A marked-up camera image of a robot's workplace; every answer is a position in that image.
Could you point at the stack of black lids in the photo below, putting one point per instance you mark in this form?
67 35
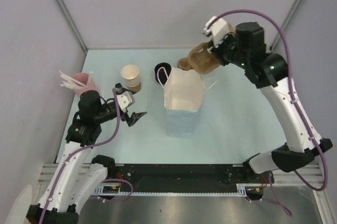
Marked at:
162 72

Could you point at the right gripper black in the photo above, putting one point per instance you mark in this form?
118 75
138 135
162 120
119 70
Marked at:
217 51

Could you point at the stack of brown paper cups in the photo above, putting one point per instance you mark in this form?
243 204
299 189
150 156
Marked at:
131 76

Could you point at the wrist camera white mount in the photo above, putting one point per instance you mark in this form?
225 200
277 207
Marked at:
125 100
217 31

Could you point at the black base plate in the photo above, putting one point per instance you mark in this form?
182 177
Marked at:
188 178

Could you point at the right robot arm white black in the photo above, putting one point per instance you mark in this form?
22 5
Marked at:
245 48

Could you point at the pink cup holder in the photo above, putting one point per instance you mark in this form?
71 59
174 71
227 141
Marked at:
84 82

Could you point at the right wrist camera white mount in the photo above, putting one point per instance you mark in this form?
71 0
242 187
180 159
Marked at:
217 31

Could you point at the light blue paper bag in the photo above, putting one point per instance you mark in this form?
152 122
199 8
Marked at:
183 95

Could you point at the brown cup carrier stack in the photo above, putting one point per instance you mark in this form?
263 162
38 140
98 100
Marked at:
184 64

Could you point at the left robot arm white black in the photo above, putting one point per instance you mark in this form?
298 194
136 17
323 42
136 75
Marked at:
65 197

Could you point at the aluminium frame rail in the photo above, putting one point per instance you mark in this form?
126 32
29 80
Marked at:
47 174

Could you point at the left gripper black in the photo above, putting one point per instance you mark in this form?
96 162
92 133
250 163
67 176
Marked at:
132 118

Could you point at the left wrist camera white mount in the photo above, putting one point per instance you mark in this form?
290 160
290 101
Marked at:
125 100

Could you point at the brown pulp cup carrier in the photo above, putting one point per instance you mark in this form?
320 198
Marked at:
201 60

